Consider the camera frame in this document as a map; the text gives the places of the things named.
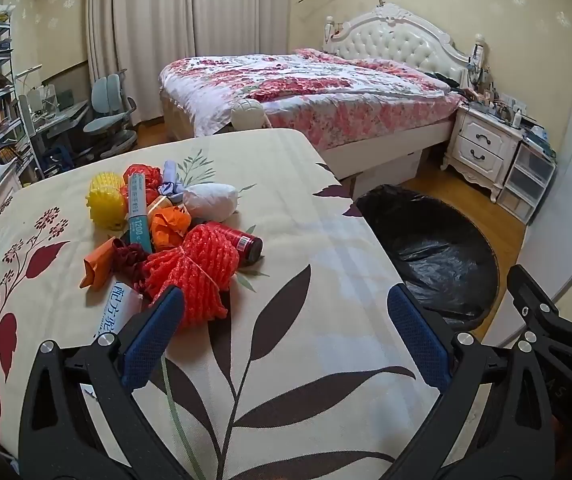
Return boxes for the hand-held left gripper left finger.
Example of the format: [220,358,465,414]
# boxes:
[18,284,187,480]

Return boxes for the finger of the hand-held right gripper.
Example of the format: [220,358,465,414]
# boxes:
[507,263,572,356]

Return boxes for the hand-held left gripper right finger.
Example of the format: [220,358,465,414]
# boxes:
[387,283,556,480]

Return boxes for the large red foam net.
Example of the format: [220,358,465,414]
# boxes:
[142,224,241,330]

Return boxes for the dark red wrapper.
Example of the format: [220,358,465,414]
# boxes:
[112,242,154,293]

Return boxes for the bin with black bag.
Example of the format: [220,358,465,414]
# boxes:
[355,184,501,331]

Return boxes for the orange cardboard piece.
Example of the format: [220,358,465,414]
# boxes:
[80,237,119,291]

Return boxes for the teal carton box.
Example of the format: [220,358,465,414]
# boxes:
[126,174,154,255]

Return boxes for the dark red can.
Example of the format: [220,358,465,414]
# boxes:
[205,220,264,267]

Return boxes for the small tan box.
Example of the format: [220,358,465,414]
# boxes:
[146,195,173,218]

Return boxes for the yellow foam net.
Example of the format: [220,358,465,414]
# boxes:
[84,172,129,233]

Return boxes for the white paper ball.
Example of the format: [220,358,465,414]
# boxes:
[183,183,239,223]

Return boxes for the lilac paper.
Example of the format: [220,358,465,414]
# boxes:
[158,160,187,206]

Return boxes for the red wrappers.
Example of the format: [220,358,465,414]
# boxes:
[124,163,164,206]

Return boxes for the clear plastic drawer unit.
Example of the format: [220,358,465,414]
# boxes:
[497,142,557,223]

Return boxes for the floral leaf print tablecloth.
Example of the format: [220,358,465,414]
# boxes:
[0,128,447,480]

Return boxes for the white nightstand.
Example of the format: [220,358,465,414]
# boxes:
[440,105,524,203]

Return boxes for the white storage box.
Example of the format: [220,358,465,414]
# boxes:
[348,149,429,196]

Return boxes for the cluster of small bottles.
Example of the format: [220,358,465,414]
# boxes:
[466,42,549,133]

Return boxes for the blue stool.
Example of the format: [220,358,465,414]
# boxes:
[40,142,74,176]

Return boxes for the white desk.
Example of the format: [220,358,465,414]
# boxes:
[18,85,91,171]

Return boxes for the dark clothing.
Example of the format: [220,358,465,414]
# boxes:
[423,71,467,93]

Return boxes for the grey blue office chair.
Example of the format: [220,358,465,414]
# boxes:
[83,74,139,148]

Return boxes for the pink floral quilt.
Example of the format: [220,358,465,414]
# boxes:
[160,48,467,148]

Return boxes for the white bed with tufted headboard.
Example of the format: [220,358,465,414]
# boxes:
[158,2,472,181]

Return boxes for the beige curtain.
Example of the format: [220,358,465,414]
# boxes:
[87,0,293,128]

